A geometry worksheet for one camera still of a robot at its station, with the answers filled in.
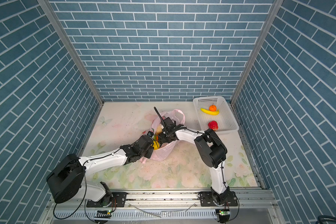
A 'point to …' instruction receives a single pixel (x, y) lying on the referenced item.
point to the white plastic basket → (226, 119)
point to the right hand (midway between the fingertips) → (161, 138)
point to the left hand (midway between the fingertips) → (151, 147)
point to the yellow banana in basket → (212, 113)
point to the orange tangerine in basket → (213, 108)
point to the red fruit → (213, 125)
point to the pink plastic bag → (143, 161)
